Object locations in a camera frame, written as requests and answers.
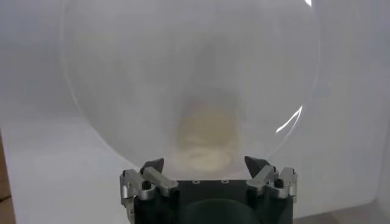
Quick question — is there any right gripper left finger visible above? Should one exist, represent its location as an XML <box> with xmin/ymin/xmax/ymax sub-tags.
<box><xmin>119</xmin><ymin>157</ymin><xmax>180</xmax><ymax>208</ymax></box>

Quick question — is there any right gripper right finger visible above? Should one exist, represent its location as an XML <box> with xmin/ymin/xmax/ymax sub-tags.
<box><xmin>244</xmin><ymin>155</ymin><xmax>299</xmax><ymax>202</ymax></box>

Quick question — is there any white steamed baozi bun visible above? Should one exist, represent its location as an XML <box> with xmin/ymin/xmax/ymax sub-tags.
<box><xmin>175</xmin><ymin>103</ymin><xmax>241</xmax><ymax>173</ymax></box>

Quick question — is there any white round plate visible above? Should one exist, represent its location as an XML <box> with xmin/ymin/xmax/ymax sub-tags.
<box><xmin>59</xmin><ymin>0</ymin><xmax>321</xmax><ymax>180</ymax></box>

